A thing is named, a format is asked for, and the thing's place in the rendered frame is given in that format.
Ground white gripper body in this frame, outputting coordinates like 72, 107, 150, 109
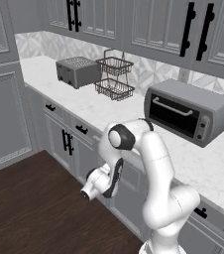
79, 184, 96, 202

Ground grey drawer front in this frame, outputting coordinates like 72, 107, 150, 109
42, 97, 66, 123
188, 197, 224, 240
118, 152, 150, 194
70, 114, 102, 145

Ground grey lower cupboard door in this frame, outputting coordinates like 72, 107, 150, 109
70, 131, 102, 186
44, 112, 73, 174
106, 185, 152, 240
177, 217, 224, 254

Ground grey toaster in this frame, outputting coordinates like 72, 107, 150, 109
56, 56, 103, 90

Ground grey toaster oven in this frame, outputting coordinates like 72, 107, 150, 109
143, 78, 224, 149

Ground grey upper cabinet door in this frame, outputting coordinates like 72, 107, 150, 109
122, 0, 195, 69
191, 0, 224, 83
72, 0, 125, 52
46, 0, 74, 34

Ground black cupboard door handle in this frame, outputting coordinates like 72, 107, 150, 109
60, 129, 69, 152
66, 132, 75, 157

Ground two-tier wire basket stand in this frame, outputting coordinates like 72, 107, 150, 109
94, 49, 136, 102

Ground white wall outlet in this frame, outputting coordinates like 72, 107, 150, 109
178, 66, 188, 83

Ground black upper cabinet handle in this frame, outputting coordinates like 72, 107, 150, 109
178, 1, 197, 59
73, 0, 82, 34
66, 0, 76, 32
195, 2, 216, 63

